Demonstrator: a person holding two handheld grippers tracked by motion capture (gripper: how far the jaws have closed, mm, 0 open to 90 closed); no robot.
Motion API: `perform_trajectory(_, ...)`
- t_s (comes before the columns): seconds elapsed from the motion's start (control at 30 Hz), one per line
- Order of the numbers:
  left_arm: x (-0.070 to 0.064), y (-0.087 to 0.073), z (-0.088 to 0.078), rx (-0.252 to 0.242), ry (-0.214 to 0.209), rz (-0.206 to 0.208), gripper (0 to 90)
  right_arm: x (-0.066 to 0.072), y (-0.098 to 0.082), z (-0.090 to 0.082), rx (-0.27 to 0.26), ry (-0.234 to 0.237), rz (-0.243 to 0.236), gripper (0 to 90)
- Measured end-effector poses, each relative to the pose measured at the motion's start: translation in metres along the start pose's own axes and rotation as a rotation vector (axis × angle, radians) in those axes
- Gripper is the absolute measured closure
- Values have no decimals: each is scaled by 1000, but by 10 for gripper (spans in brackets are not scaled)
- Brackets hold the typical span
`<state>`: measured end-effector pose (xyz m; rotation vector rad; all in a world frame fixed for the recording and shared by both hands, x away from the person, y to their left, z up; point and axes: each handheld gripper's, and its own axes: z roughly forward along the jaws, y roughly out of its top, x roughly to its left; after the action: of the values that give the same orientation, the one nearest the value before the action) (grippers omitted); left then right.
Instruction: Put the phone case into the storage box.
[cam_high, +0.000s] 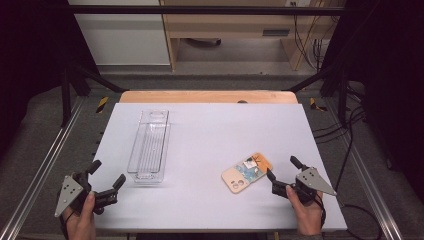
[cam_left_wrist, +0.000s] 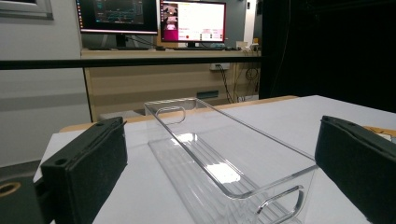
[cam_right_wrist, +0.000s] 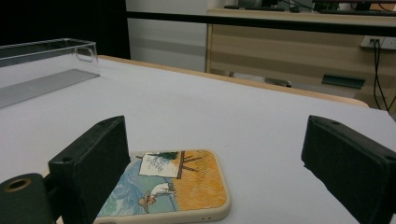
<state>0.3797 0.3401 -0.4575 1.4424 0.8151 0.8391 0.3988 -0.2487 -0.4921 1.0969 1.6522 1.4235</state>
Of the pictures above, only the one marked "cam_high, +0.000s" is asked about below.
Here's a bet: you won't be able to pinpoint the yellow black tape marker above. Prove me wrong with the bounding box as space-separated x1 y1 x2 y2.
308 97 328 113
95 96 110 115

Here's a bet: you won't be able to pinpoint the wooden cabinet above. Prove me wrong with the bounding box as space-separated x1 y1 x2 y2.
159 0 338 72

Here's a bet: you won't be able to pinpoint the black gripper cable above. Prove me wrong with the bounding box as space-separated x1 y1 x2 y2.
334 195 385 240

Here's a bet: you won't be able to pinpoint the beige patterned phone case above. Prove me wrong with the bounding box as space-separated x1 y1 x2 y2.
221 152 274 195

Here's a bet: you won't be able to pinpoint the clear plastic tray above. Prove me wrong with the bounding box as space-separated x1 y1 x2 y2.
126 108 172 185

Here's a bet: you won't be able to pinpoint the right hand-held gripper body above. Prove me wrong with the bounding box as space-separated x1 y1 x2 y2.
271 166 338 206

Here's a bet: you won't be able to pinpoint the black curtain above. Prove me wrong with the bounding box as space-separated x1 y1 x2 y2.
0 0 101 158
319 0 424 194

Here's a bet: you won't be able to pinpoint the person's left hand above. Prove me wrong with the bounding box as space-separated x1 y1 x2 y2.
63 191 98 240

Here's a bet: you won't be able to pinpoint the black frame crossbar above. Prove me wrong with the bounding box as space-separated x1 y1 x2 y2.
64 4 349 16

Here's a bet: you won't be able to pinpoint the aluminium rail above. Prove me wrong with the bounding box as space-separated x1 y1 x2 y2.
0 96 87 240
323 96 405 240

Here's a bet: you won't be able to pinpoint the wooden table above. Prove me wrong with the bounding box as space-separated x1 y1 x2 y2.
118 89 299 105

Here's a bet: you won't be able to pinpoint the grey drawer handle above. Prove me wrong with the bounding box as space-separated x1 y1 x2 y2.
262 28 291 38

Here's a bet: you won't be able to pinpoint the black frame strut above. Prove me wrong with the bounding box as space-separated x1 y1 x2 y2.
282 61 350 125
60 62 130 128

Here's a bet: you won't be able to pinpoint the person's right hand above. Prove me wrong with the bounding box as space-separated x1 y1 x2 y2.
285 184 325 236

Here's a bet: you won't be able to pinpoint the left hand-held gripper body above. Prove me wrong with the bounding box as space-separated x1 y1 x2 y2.
54 171 119 218

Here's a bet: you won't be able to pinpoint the black floor cables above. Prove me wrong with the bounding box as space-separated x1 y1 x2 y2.
312 78 368 193

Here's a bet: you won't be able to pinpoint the hanging cables behind desk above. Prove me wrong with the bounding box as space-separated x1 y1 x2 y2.
289 0 334 72

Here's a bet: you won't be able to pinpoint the white cabinet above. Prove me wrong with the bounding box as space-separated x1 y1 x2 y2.
67 0 172 67

